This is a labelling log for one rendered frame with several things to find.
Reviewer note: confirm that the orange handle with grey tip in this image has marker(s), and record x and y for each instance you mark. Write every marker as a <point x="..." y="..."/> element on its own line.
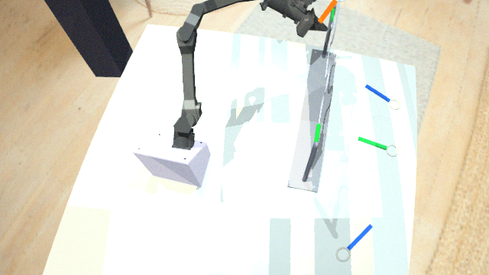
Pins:
<point x="329" y="8"/>

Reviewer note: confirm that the white loop with blue handle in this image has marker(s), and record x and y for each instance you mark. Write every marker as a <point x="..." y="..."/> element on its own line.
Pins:
<point x="355" y="241"/>
<point x="382" y="96"/>

